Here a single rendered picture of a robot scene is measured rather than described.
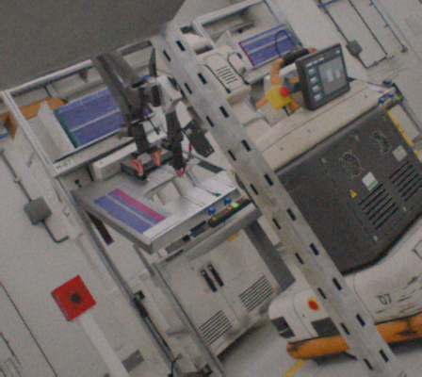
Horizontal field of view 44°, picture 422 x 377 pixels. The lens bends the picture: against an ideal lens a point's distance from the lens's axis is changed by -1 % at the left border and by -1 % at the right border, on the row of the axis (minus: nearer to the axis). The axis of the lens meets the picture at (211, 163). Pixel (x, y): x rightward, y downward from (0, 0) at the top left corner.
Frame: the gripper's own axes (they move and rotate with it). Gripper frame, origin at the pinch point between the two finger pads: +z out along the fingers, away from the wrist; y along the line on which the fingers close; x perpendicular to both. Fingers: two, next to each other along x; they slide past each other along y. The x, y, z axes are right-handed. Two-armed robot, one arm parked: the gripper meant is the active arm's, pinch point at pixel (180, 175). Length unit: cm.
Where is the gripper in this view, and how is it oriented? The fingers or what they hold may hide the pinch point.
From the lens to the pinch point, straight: 290.8
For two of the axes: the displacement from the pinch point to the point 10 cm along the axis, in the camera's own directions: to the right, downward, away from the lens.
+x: 6.9, 3.2, -6.5
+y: -7.2, 4.1, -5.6
